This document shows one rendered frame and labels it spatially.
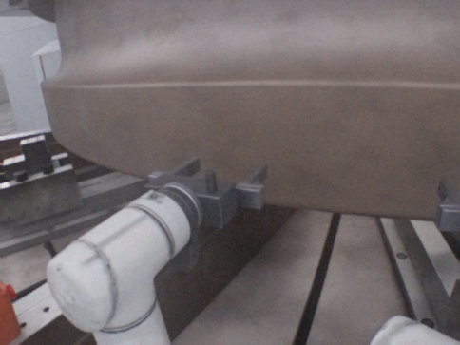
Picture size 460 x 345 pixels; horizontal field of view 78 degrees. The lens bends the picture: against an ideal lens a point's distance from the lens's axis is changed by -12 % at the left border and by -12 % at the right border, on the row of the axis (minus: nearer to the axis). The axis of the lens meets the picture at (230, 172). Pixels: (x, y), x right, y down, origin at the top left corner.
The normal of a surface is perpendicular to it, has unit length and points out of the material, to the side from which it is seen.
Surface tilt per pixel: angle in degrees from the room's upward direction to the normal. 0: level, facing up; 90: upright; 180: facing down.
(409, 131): 90
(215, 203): 90
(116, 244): 36
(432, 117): 90
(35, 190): 90
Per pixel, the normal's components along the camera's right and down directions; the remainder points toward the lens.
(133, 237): 0.54, -0.62
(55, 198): 0.54, 0.29
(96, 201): 0.49, -0.02
